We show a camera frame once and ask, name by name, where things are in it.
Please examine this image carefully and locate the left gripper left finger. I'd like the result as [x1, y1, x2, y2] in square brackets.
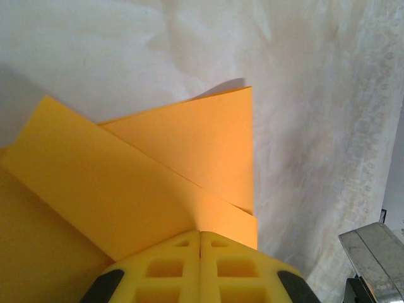
[80, 232, 201, 303]

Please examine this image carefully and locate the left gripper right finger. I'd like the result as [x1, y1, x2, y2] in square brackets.
[201, 232, 321, 303]

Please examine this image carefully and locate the orange cloth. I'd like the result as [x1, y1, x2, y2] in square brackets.
[0, 85, 258, 303]

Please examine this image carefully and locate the aluminium mounting rail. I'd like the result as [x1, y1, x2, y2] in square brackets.
[338, 220, 404, 303]

